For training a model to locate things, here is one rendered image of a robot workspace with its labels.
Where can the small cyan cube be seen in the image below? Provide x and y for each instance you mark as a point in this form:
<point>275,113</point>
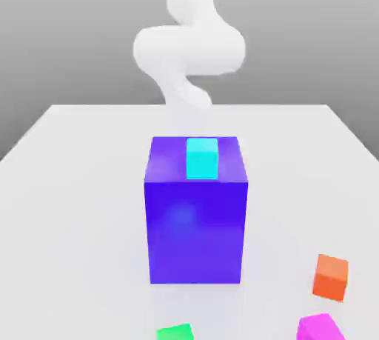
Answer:
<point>202,162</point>

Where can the small orange cube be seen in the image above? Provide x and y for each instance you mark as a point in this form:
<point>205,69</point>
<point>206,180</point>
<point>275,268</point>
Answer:
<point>330,279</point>

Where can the small green cube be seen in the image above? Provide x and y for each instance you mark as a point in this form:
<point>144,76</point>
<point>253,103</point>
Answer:
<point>175,332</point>

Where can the large blue box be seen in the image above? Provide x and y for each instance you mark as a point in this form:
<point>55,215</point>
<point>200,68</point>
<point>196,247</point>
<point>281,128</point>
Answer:
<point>194,230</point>

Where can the small magenta cube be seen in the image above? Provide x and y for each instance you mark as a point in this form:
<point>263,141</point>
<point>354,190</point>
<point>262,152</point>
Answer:
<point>318,328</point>

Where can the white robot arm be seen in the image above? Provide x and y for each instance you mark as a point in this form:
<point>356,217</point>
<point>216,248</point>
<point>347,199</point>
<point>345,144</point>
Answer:
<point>189,49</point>

